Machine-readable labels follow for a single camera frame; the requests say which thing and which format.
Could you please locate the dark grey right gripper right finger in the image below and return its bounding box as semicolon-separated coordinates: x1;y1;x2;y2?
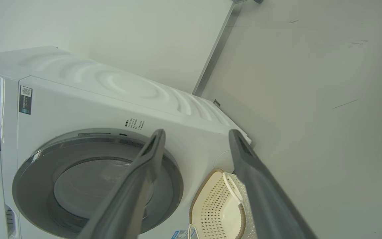
228;129;317;239

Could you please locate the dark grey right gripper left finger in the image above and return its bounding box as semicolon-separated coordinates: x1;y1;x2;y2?
78;129;166;239

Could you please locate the round glass washer door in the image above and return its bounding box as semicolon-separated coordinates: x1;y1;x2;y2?
12;129;184;239

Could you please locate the cream perforated laundry basket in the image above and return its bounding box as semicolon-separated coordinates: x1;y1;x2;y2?
189;168;258;239

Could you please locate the white front-load washing machine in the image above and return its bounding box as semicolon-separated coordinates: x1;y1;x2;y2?
0;46;252;239

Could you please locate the round filter cover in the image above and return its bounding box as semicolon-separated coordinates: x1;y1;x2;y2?
214;151;235;175

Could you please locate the blue energy label sticker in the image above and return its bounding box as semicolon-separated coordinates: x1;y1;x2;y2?
171;229;198;239

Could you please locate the dark QR code sticker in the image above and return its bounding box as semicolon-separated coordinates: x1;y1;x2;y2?
19;86;33;115

